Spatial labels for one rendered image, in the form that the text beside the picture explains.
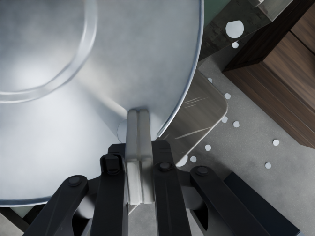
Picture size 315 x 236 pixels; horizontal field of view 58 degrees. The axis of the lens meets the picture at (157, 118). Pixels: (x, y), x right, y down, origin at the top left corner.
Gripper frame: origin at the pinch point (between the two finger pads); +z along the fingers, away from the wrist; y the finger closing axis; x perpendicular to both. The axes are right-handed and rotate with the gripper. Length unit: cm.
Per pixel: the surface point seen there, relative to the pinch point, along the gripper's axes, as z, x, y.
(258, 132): 73, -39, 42
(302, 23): 50, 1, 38
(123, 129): 3.9, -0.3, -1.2
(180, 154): 3.3, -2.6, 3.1
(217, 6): 21.0, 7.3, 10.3
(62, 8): 6.3, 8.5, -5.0
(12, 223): 13.0, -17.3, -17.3
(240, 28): 19.8, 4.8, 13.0
